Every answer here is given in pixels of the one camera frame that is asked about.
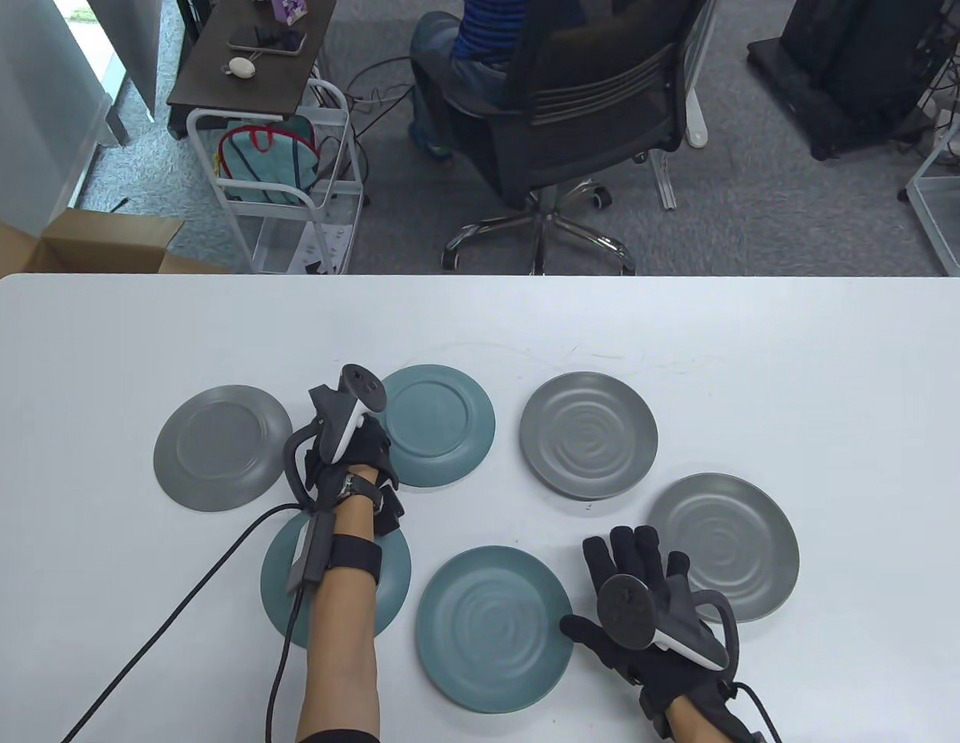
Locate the person's right hand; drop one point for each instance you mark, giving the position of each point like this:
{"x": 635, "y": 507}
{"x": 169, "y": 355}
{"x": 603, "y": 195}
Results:
{"x": 627, "y": 553}

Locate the person's left hand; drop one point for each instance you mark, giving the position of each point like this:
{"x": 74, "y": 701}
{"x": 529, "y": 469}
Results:
{"x": 364, "y": 445}

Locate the teal plate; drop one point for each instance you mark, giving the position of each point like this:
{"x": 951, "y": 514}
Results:
{"x": 492, "y": 631}
{"x": 393, "y": 573}
{"x": 441, "y": 426}

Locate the grey plate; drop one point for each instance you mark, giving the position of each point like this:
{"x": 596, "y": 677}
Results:
{"x": 221, "y": 445}
{"x": 588, "y": 436}
{"x": 728, "y": 534}

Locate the black forearm battery box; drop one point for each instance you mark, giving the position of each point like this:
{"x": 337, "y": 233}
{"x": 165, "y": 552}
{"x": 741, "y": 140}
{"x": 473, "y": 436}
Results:
{"x": 310, "y": 553}

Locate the person's left forearm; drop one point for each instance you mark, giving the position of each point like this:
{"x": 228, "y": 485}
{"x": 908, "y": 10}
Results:
{"x": 341, "y": 658}

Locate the grey and white controller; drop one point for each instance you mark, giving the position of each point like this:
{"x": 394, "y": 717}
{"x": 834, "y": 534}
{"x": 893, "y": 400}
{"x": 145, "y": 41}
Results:
{"x": 681, "y": 638}
{"x": 344, "y": 429}

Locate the white metal cart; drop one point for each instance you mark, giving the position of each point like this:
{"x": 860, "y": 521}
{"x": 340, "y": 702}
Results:
{"x": 342, "y": 190}

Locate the teal bag with red trim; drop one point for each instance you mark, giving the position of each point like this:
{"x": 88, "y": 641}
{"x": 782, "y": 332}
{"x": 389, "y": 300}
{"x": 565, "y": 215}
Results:
{"x": 267, "y": 166}

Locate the cardboard box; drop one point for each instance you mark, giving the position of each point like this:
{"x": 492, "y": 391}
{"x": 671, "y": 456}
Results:
{"x": 108, "y": 232}

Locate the dark brown side table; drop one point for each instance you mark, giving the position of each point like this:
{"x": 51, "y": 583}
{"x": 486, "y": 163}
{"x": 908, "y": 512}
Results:
{"x": 279, "y": 77}

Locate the white computer mouse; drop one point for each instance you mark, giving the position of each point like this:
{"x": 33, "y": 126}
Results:
{"x": 240, "y": 67}

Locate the black office chair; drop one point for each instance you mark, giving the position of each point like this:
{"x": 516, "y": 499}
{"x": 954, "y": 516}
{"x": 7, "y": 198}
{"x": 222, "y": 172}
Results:
{"x": 596, "y": 116}

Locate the white desk leg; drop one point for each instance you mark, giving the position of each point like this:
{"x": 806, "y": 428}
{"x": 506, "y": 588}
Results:
{"x": 697, "y": 116}

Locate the purple box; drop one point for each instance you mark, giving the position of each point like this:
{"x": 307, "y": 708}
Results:
{"x": 289, "y": 8}

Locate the grey partition panel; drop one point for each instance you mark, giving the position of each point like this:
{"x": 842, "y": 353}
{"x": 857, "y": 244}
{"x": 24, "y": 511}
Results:
{"x": 132, "y": 46}

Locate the black equipment case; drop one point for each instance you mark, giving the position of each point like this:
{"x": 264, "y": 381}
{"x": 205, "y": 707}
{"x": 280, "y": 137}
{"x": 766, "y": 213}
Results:
{"x": 852, "y": 77}

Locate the silver metal rail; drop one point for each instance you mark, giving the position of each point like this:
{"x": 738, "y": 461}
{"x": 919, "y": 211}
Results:
{"x": 664, "y": 182}

